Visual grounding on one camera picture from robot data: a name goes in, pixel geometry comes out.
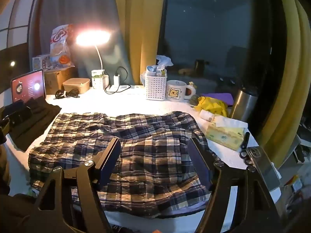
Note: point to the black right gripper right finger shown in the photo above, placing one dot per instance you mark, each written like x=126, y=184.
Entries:
x=254, y=211

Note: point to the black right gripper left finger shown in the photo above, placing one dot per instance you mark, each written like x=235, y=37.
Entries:
x=53, y=210

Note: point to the plaid checkered pants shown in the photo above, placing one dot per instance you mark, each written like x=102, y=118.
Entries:
x=153, y=174

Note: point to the black folded garment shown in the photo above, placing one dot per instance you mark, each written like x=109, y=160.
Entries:
x=28, y=130

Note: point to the red screen tablet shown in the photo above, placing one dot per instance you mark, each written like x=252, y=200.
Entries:
x=27, y=86

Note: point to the smartphone with clear case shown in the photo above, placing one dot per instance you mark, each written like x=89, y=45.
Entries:
x=264, y=167

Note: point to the cardboard box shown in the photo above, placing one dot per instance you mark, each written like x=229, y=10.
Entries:
x=54, y=79

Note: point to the blue printed carton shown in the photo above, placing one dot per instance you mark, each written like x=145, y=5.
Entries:
x=42, y=62

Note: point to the black scissors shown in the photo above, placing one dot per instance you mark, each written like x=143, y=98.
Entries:
x=244, y=144

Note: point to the yellow curtain right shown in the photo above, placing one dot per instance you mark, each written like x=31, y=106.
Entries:
x=282, y=124

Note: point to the yellow curtain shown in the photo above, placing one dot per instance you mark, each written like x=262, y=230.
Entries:
x=140, y=22
x=282, y=124

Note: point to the brown paper food container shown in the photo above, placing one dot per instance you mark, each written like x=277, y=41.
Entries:
x=80, y=84

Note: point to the yellow tissue box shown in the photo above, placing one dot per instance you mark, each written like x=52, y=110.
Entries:
x=226, y=131

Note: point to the snack bag red white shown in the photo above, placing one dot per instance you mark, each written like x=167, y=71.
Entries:
x=60, y=42

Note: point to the white green small box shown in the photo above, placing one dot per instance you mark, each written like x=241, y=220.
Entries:
x=97, y=79

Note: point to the white power adapter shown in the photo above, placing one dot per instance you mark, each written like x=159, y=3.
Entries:
x=116, y=80

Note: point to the white small bottle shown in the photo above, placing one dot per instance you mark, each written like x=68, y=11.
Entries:
x=206, y=115

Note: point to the white desk lamp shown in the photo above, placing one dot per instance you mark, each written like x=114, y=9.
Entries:
x=94, y=38

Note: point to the yellow plastic bag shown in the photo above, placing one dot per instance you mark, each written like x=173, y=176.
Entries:
x=212, y=105

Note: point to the stainless steel thermos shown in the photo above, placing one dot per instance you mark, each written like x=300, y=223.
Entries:
x=244, y=103

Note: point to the purple cloth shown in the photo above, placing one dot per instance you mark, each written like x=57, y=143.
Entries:
x=224, y=97

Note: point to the white perforated plastic basket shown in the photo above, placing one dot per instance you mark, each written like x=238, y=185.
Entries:
x=154, y=86

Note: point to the white bear cartoon mug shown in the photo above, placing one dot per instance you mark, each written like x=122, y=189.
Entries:
x=178, y=91

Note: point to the yellow curtain left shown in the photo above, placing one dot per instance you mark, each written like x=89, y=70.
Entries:
x=140, y=22

